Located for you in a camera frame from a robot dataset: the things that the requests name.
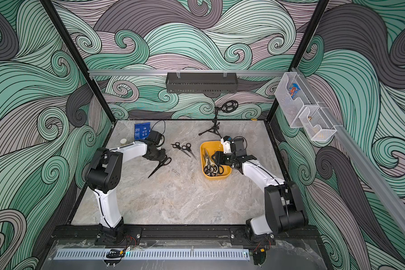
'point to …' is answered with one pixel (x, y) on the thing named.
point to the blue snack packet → (142, 131)
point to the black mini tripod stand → (229, 107)
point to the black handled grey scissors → (220, 169)
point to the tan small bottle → (122, 142)
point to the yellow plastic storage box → (212, 147)
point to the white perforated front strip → (124, 254)
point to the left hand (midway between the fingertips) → (162, 155)
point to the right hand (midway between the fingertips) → (217, 157)
